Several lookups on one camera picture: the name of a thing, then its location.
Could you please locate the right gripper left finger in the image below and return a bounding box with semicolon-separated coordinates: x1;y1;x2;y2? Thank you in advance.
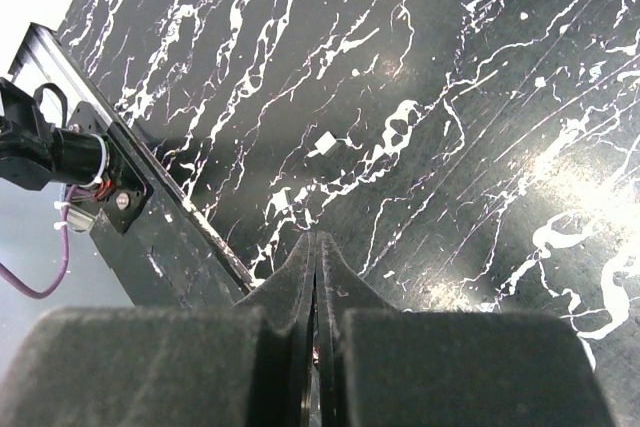
1;234;316;426

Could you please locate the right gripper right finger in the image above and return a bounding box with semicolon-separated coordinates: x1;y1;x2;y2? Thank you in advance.
315;232;613;426

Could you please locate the small staple piece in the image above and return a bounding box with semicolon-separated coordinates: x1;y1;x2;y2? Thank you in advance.
271;187;291;212
315;131;337;155

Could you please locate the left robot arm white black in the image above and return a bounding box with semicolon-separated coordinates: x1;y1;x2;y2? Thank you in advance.
1;78;110;191

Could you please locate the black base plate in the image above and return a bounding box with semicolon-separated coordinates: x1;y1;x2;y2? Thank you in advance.
5;24;251;307

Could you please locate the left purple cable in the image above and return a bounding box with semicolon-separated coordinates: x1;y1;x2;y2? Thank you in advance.
0;184;81;301

